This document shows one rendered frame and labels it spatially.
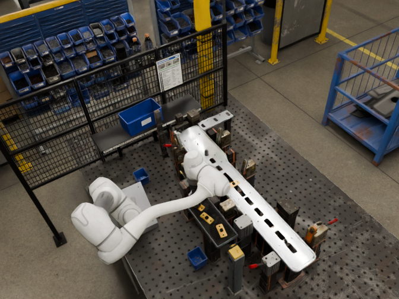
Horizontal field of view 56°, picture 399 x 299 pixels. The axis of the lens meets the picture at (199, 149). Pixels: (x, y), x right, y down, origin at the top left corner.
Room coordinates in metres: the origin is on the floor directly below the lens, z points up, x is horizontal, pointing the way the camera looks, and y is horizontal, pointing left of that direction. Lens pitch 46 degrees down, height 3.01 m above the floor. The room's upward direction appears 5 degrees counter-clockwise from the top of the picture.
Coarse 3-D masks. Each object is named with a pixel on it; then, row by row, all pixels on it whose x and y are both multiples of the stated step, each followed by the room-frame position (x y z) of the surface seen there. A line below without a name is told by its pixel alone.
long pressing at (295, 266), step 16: (192, 128) 2.19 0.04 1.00; (192, 144) 2.01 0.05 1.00; (208, 144) 1.99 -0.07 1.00; (208, 160) 1.83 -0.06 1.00; (224, 160) 1.82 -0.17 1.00; (240, 176) 1.66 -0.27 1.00; (256, 192) 1.51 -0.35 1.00; (240, 208) 1.39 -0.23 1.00; (272, 208) 1.37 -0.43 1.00; (256, 224) 1.26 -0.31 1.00; (272, 240) 1.14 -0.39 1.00; (288, 240) 1.13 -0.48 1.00; (288, 256) 1.03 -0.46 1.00; (304, 256) 1.02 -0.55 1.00
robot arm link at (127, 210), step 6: (126, 198) 1.49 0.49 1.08; (126, 204) 1.44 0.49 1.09; (132, 204) 1.45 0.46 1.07; (120, 210) 1.40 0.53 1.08; (126, 210) 1.39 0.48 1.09; (132, 210) 1.39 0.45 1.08; (138, 210) 1.40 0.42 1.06; (114, 216) 1.39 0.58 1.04; (120, 216) 1.36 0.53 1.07; (126, 216) 1.35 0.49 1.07; (132, 216) 1.36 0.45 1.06; (120, 222) 1.35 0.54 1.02; (126, 222) 1.33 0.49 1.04
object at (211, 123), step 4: (224, 112) 2.35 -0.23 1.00; (228, 112) 2.34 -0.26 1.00; (212, 116) 2.31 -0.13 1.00; (216, 116) 2.30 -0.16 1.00; (220, 116) 2.30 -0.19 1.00; (224, 116) 2.29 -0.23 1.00; (228, 116) 2.29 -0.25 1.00; (232, 116) 2.29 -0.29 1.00; (204, 120) 2.26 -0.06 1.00; (208, 120) 2.26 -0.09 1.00; (212, 120) 2.26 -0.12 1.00; (220, 120) 2.25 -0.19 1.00; (224, 120) 2.25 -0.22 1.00; (200, 124) 2.23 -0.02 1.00; (204, 124) 2.22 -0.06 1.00; (208, 124) 2.22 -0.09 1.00; (212, 124) 2.21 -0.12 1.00; (216, 124) 2.21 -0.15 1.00; (204, 128) 2.17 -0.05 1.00; (208, 128) 2.17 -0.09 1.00
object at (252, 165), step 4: (252, 160) 1.75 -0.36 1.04; (248, 164) 1.72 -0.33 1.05; (252, 164) 1.72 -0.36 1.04; (248, 168) 1.69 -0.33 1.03; (252, 168) 1.71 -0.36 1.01; (248, 172) 1.69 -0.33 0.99; (252, 172) 1.72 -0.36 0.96; (244, 176) 1.70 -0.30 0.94; (248, 176) 1.70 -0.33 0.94; (252, 176) 1.72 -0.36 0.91; (248, 180) 1.70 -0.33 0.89; (252, 180) 1.72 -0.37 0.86; (252, 184) 1.72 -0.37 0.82
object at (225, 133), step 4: (224, 132) 2.06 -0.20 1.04; (228, 132) 2.06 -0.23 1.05; (224, 136) 2.02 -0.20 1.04; (228, 136) 2.04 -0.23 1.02; (224, 140) 2.02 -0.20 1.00; (228, 140) 2.04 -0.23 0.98; (220, 144) 2.02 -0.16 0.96; (224, 144) 2.02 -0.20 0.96; (228, 144) 2.04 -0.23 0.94; (224, 148) 2.03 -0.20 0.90; (224, 152) 2.03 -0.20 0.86
